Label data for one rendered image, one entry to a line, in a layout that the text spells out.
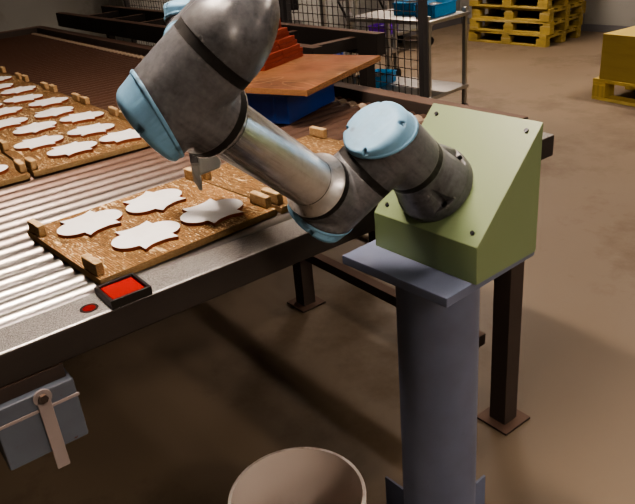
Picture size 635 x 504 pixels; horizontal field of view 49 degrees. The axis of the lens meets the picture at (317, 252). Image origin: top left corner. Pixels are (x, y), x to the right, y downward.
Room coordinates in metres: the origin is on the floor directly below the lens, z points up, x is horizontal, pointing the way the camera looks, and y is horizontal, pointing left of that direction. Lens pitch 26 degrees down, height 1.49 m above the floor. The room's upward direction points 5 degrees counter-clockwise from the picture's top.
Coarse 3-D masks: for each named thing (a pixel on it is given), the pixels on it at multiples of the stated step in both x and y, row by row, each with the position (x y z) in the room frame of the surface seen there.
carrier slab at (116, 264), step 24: (144, 192) 1.55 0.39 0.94; (192, 192) 1.52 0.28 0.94; (216, 192) 1.50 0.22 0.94; (72, 216) 1.44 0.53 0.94; (144, 216) 1.40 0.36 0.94; (168, 216) 1.38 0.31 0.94; (240, 216) 1.35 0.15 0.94; (264, 216) 1.35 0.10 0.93; (48, 240) 1.31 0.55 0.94; (72, 240) 1.30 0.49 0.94; (96, 240) 1.29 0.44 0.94; (192, 240) 1.25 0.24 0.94; (72, 264) 1.20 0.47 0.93; (120, 264) 1.17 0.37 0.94; (144, 264) 1.17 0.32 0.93
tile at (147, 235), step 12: (132, 228) 1.31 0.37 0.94; (144, 228) 1.31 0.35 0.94; (156, 228) 1.30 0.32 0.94; (168, 228) 1.30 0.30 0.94; (180, 228) 1.31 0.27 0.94; (120, 240) 1.26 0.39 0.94; (132, 240) 1.25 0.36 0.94; (144, 240) 1.25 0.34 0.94; (156, 240) 1.24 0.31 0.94; (168, 240) 1.25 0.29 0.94
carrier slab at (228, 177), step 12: (312, 144) 1.80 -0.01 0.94; (324, 144) 1.79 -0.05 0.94; (336, 144) 1.78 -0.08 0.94; (228, 168) 1.67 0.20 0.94; (204, 180) 1.59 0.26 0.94; (216, 180) 1.59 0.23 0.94; (228, 180) 1.58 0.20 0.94; (240, 180) 1.57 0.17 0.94; (252, 180) 1.56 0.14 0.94; (240, 192) 1.49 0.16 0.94
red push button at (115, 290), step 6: (120, 282) 1.11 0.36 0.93; (126, 282) 1.10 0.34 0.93; (132, 282) 1.10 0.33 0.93; (102, 288) 1.09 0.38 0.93; (108, 288) 1.09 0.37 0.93; (114, 288) 1.09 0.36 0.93; (120, 288) 1.08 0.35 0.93; (126, 288) 1.08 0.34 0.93; (132, 288) 1.08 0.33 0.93; (138, 288) 1.08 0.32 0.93; (108, 294) 1.06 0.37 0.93; (114, 294) 1.06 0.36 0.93; (120, 294) 1.06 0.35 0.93
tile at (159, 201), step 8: (152, 192) 1.52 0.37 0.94; (160, 192) 1.51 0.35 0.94; (168, 192) 1.51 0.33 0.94; (176, 192) 1.50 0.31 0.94; (136, 200) 1.48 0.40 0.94; (144, 200) 1.47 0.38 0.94; (152, 200) 1.47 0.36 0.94; (160, 200) 1.46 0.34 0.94; (168, 200) 1.46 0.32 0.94; (176, 200) 1.45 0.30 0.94; (184, 200) 1.46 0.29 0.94; (128, 208) 1.43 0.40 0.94; (136, 208) 1.43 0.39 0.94; (144, 208) 1.42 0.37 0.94; (152, 208) 1.42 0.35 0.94; (160, 208) 1.41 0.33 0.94
